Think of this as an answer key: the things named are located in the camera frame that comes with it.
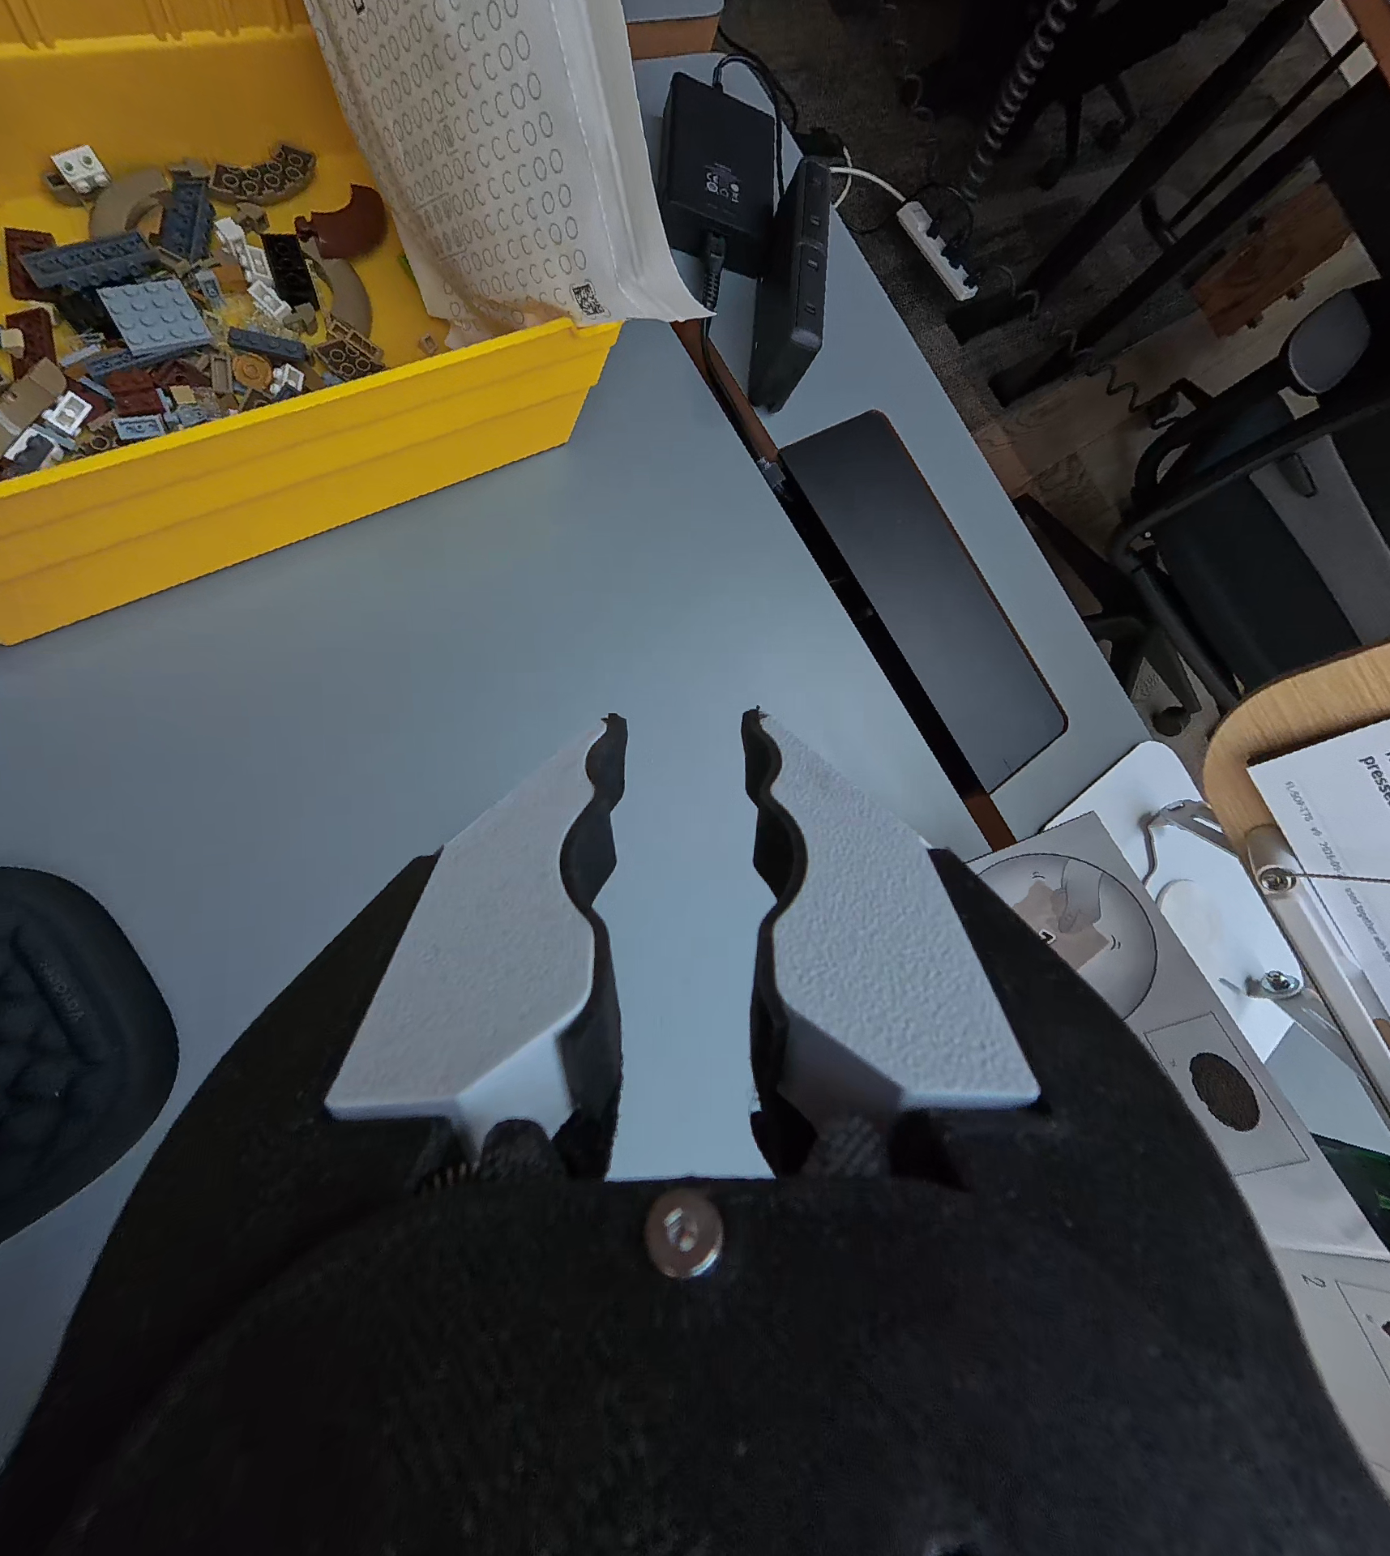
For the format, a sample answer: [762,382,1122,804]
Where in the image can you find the black flat pad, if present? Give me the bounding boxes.
[776,410,1071,795]

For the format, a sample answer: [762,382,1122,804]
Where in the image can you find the white power strip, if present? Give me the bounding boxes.
[896,200,983,303]

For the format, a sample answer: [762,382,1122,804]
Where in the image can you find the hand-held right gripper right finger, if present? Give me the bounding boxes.
[743,708,1042,1157]

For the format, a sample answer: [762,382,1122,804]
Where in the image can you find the black office chair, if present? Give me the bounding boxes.
[1115,291,1390,718]

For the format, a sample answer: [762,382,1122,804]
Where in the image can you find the yellow plastic bin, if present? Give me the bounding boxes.
[0,0,627,648]

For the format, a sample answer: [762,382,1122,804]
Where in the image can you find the grey instruction booklet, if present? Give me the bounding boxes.
[964,814,1390,1556]

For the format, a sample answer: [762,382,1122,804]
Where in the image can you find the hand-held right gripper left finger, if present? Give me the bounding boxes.
[326,714,627,1173]

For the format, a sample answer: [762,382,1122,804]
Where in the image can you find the black quilted wrist rest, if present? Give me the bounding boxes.
[0,867,184,1294]

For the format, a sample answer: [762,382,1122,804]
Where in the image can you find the pile of toy bricks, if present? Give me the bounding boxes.
[0,143,417,501]

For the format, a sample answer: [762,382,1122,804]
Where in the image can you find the dark grey power bank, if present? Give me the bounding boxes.
[749,158,836,413]

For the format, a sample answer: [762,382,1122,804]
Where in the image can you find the wooden document stand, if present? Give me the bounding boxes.
[1058,614,1390,1173]

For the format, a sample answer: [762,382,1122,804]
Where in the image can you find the black power adapter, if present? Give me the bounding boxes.
[658,71,779,279]

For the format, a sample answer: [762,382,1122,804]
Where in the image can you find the white paper bag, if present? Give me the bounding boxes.
[304,0,714,347]

